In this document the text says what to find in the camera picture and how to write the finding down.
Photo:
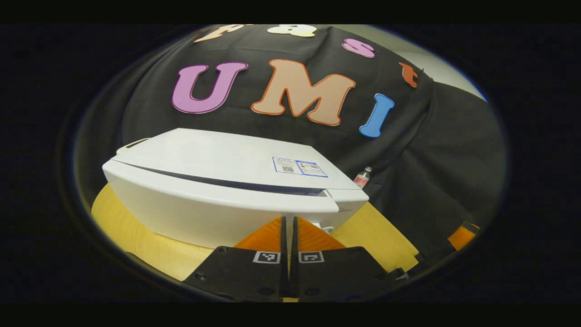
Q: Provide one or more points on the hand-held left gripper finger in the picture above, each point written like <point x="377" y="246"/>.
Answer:
<point x="295" y="272"/>
<point x="283" y="272"/>

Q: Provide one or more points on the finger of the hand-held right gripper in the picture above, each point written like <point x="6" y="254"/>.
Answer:
<point x="460" y="238"/>

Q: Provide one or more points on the white microwave oven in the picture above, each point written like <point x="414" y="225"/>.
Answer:
<point x="204" y="159"/>

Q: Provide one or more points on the small bottle with pink label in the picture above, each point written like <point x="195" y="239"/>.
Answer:
<point x="362" y="178"/>

